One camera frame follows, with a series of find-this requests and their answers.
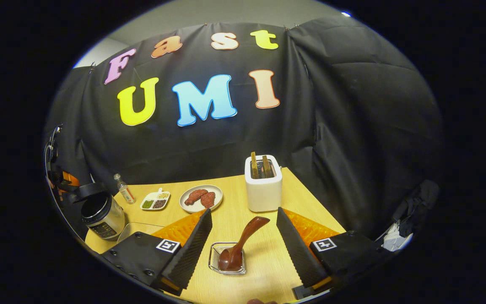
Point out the dark cloth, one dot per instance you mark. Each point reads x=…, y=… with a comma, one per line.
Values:
x=418, y=207

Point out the reddish meat piece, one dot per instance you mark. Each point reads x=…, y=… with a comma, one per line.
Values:
x=195, y=196
x=208, y=200

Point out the dark grey rice cooker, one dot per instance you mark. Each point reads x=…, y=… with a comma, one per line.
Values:
x=106, y=219

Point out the white toaster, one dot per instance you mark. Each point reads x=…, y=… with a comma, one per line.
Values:
x=263, y=194

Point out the white divided condiment dish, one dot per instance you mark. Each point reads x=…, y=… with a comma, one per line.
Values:
x=155, y=202

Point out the black backdrop cloth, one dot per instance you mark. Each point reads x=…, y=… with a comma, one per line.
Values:
x=352, y=109

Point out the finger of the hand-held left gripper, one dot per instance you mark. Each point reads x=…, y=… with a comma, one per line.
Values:
x=69, y=178

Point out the brown wooden spoon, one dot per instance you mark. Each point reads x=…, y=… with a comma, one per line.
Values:
x=236, y=249

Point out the white round plate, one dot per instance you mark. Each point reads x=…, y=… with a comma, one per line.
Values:
x=216, y=193

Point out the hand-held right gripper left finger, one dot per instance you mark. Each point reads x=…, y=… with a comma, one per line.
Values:
x=192, y=249

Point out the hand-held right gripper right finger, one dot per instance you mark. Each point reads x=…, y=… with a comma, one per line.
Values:
x=295, y=249

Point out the ceiling light panel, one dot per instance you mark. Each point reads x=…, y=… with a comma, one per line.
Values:
x=345, y=14

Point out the brown toast slice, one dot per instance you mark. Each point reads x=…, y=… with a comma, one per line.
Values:
x=255, y=165
x=267, y=166

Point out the white crumpled cloth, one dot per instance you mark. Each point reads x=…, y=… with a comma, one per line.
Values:
x=397, y=238

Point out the small clear bottle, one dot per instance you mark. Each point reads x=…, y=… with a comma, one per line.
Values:
x=125, y=192

